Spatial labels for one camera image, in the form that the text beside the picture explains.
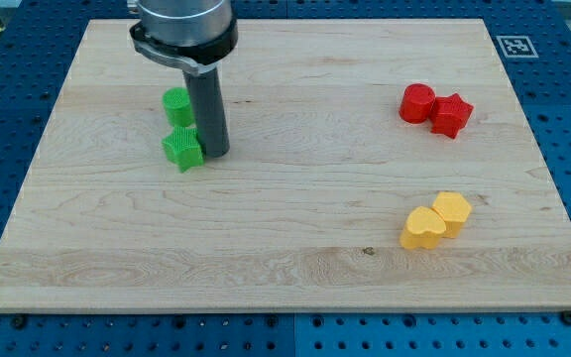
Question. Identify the green star block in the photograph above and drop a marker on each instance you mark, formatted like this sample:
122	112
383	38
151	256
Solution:
182	148

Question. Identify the yellow heart block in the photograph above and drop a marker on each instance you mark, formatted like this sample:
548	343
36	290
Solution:
423	228

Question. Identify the light wooden board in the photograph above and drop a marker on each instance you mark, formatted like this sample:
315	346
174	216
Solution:
305	212

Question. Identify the red star block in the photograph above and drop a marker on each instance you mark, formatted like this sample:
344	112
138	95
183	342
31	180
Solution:
449	115

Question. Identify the white fiducial marker tag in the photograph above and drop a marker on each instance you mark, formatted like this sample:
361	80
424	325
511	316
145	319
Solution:
517	47

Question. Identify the green cylinder block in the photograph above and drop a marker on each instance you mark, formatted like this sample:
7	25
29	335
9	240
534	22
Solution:
176	102

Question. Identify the yellow hexagon block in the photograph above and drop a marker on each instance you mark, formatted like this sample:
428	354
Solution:
454	209

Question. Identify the red cylinder block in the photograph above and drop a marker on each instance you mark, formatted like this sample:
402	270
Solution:
416	103

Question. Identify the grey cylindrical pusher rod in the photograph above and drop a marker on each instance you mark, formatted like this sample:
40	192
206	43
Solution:
208	112

